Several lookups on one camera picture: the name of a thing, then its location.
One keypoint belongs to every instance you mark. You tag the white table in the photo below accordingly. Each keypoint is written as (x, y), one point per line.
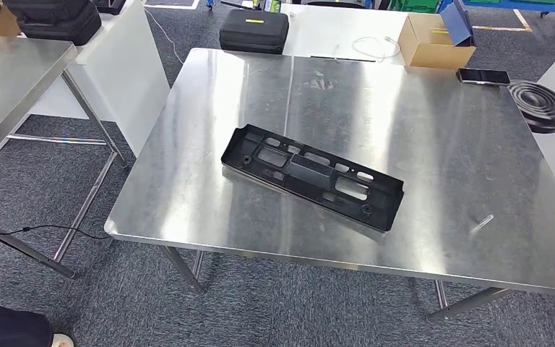
(320, 28)

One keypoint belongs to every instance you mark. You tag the black smartphone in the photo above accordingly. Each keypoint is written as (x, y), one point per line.
(483, 76)

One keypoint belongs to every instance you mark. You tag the open cardboard box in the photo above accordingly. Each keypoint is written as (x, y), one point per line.
(428, 52)

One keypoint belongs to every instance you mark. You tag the black zip case yellow label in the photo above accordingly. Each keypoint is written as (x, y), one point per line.
(253, 32)

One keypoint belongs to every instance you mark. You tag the large black carry case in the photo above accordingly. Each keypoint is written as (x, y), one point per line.
(52, 21)

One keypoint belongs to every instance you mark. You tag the blue metal shelf rack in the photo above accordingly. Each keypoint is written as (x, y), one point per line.
(521, 4)

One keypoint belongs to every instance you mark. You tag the black plastic mounting plate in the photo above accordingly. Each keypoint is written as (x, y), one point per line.
(311, 172)

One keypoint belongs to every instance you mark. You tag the steel table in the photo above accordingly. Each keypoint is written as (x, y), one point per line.
(14, 81)

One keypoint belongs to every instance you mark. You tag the black ribbed round disc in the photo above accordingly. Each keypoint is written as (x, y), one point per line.
(540, 108)

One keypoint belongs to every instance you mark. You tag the steel workbench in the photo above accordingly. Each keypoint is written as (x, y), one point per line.
(450, 158)

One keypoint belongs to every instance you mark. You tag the blue cardboard sheet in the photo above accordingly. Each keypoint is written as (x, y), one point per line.
(455, 24)

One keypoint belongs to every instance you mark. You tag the person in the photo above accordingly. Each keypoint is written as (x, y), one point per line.
(4, 328)

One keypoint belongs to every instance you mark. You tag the green plastic crate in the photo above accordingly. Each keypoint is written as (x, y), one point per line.
(414, 5)

